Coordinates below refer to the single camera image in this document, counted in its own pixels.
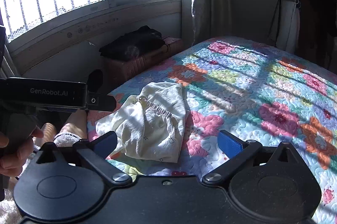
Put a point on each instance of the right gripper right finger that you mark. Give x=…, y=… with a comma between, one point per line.
x=239, y=153

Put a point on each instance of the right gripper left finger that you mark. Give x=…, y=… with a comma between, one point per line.
x=93, y=156

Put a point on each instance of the cream patterned pajama garment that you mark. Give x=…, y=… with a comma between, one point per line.
x=151, y=125

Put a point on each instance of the person's left hand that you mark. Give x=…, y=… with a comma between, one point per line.
x=12, y=164

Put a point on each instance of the black bag on box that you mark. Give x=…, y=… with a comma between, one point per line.
x=133, y=44

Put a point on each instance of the white hanging garment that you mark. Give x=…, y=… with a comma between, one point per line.
x=287, y=25

